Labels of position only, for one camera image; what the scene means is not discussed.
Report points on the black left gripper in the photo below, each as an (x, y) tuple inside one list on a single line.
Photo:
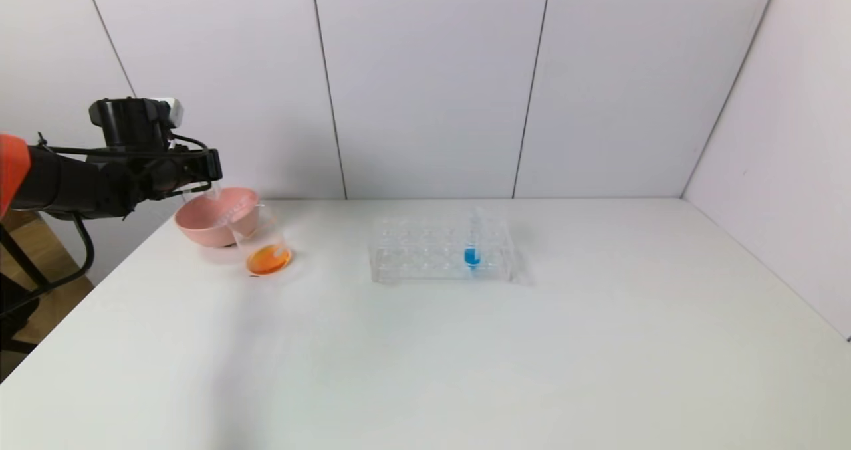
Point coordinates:
[(214, 164)]

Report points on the test tube with yellow pigment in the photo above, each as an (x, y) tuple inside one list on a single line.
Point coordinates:
[(209, 201)]

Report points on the test tube with red pigment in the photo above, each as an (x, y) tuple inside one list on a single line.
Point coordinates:
[(238, 211)]

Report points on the clear glass beaker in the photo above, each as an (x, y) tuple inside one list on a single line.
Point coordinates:
[(269, 260)]

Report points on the clear acrylic test tube rack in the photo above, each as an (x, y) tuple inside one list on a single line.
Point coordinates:
[(425, 264)]

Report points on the test tube with blue pigment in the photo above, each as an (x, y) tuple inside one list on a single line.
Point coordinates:
[(471, 257)]

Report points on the pink plastic bowl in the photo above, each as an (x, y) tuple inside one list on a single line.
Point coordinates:
[(206, 230)]

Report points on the black metal stand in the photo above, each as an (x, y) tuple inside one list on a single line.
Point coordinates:
[(30, 270)]

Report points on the black angular panel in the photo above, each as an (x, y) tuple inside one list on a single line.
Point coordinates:
[(13, 310)]

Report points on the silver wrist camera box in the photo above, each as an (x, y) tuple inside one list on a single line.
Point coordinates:
[(175, 111)]

